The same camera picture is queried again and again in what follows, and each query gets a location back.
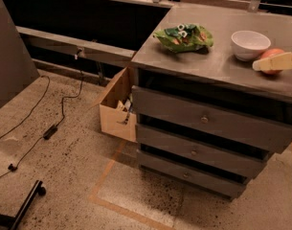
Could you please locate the items inside cardboard box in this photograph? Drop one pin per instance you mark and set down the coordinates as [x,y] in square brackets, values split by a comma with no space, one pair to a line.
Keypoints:
[127,106]

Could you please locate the cardboard box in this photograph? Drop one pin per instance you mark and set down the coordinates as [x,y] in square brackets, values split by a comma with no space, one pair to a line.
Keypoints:
[117,90]

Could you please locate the bottom grey drawer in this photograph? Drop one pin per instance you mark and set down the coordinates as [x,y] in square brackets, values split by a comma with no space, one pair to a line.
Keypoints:
[193,176]

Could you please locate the white bowl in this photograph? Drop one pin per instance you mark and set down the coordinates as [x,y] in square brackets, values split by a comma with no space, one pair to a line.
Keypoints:
[249,45]

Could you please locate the black chair base leg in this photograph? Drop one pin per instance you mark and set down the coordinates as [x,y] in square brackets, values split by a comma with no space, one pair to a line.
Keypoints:
[12,223]

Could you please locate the top grey drawer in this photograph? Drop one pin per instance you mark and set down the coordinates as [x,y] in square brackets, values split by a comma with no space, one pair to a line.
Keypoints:
[246,129]

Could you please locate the grey drawer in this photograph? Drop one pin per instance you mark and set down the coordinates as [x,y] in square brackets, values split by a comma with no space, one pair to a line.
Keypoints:
[193,176]
[207,154]
[246,129]

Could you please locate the grey drawer cabinet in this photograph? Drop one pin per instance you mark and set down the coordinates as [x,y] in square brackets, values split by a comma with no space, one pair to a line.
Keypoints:
[216,77]

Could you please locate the green chip bag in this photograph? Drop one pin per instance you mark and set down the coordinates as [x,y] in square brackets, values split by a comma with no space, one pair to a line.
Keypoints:
[185,38]

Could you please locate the middle grey drawer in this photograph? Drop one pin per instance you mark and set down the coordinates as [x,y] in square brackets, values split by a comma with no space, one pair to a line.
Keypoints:
[207,154]

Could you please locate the black power adapter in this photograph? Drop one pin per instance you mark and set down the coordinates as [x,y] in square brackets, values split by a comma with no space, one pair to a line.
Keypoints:
[50,132]

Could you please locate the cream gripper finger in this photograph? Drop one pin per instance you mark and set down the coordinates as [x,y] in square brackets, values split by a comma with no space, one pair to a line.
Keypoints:
[278,62]

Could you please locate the grey metal rail shelf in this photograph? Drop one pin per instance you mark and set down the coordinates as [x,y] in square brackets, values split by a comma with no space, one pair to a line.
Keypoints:
[77,48]

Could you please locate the red apple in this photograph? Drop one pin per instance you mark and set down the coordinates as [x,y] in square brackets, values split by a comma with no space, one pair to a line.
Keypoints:
[270,53]

